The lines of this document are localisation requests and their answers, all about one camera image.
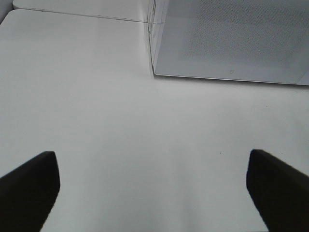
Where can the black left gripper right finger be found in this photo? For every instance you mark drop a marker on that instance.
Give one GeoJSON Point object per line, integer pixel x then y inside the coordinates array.
{"type": "Point", "coordinates": [279, 192]}

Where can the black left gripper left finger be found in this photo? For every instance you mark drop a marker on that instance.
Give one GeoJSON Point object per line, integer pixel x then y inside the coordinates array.
{"type": "Point", "coordinates": [28, 194]}

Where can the white microwave oven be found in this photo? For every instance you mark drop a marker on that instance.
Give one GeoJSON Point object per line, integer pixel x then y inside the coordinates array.
{"type": "Point", "coordinates": [154, 36]}

